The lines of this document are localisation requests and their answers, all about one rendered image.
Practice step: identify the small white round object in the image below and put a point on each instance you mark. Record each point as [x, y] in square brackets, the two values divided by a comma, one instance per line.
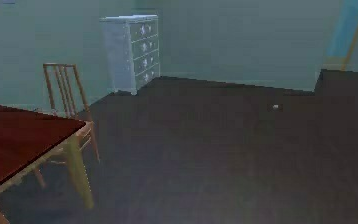
[275, 107]

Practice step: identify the red topped wooden table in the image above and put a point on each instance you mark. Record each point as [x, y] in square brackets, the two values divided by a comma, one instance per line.
[23, 140]

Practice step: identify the brown wooden slatted chair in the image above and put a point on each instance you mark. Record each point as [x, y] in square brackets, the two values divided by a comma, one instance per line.
[64, 90]

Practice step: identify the white chest of drawers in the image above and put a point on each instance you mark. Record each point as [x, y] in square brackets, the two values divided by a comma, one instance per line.
[133, 53]

